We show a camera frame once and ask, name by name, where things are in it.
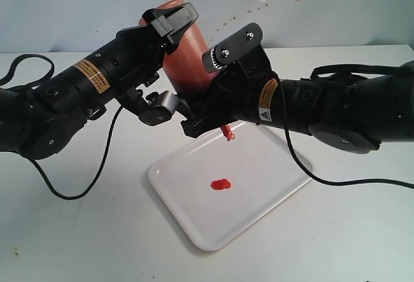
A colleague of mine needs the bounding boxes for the black right camera cable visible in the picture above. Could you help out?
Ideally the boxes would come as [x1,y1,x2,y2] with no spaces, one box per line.
[239,61,414,189]

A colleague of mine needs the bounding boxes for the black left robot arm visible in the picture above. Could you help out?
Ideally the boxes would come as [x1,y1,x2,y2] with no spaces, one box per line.
[1,3,199,160]

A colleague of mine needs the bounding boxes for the red sauce squeeze bottle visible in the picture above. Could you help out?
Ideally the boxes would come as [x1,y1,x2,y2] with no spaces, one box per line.
[136,0,237,142]

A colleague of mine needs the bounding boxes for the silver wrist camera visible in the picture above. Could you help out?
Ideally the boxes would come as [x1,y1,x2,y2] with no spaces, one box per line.
[121,86,179,127]
[202,23,263,74]

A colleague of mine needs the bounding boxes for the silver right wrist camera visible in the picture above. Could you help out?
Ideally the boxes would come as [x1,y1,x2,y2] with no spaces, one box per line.
[202,23,263,74]

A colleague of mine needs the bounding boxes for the white rectangular plastic tray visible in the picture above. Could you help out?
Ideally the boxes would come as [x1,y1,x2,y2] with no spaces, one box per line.
[147,122,310,252]

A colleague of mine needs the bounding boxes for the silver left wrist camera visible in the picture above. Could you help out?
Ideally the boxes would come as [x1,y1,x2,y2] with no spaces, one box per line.
[121,86,179,127]

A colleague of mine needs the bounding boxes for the red sauce blob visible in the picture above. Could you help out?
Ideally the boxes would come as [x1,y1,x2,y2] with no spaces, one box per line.
[210,178,232,190]

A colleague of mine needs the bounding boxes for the black camera cable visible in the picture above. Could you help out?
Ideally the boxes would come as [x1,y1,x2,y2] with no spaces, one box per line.
[239,61,414,189]
[0,54,124,201]

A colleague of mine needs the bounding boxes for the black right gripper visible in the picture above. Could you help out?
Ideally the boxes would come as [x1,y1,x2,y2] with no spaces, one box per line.
[181,45,278,138]

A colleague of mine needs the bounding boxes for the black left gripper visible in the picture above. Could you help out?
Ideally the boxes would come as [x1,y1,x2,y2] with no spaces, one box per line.
[74,3,199,120]

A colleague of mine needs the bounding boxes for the white backdrop sheet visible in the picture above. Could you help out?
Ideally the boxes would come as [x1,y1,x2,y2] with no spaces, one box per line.
[1,0,413,53]

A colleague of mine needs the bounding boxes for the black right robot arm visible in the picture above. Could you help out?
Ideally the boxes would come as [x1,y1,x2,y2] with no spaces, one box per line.
[182,46,413,154]

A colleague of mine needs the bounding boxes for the black left camera cable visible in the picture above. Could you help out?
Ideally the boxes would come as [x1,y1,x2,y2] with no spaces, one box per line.
[0,54,124,201]

